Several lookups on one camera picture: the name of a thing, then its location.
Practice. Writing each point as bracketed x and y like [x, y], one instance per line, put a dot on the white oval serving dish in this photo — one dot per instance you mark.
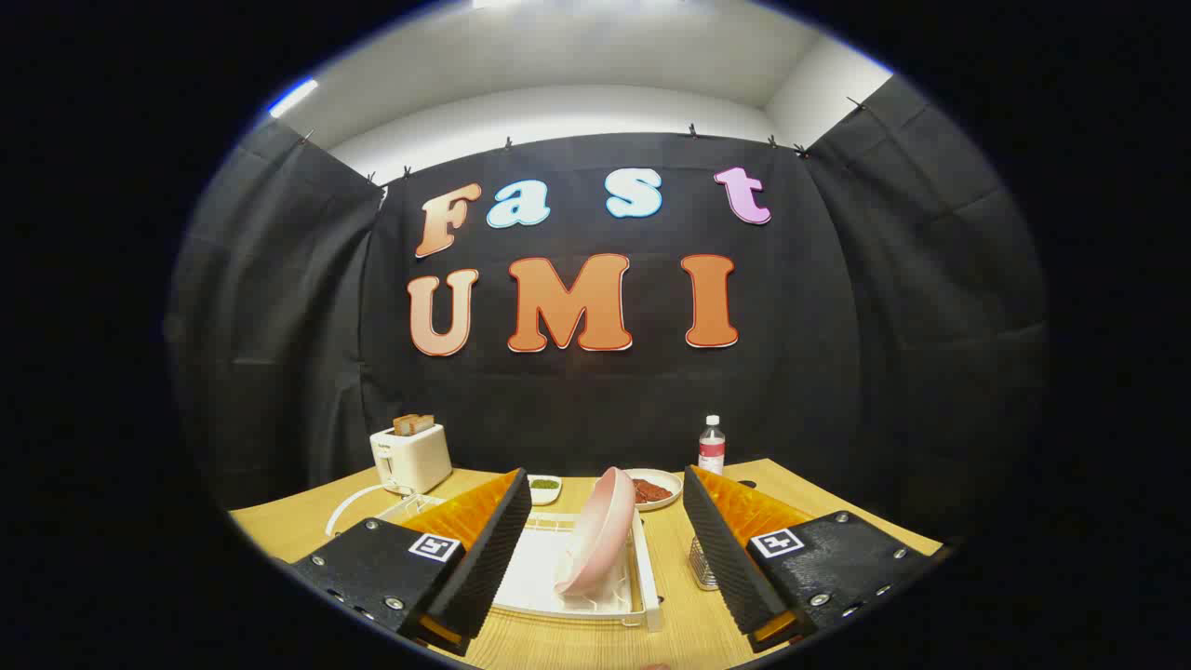
[672, 493]

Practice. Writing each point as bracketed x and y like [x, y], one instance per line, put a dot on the white toaster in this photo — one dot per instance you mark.
[414, 461]

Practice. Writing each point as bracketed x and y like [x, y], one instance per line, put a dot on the pink plate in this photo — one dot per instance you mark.
[595, 530]

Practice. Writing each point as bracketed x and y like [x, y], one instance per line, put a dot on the red meat slices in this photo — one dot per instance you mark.
[651, 491]

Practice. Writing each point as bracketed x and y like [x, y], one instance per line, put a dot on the ceiling light strip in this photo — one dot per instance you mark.
[293, 98]

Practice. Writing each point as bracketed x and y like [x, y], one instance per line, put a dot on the toast slice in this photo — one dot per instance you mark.
[402, 425]
[423, 422]

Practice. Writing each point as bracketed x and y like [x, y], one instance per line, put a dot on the clear plastic bottle red label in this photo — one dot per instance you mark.
[711, 451]

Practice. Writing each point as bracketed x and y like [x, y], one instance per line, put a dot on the white divided condiment dish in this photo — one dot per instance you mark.
[544, 488]

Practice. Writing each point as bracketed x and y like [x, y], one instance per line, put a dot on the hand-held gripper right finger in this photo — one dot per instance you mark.
[721, 558]

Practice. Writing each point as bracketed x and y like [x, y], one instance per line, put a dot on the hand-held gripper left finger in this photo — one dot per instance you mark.
[493, 558]

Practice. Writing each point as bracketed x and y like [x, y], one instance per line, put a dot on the black backdrop cloth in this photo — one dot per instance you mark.
[605, 409]

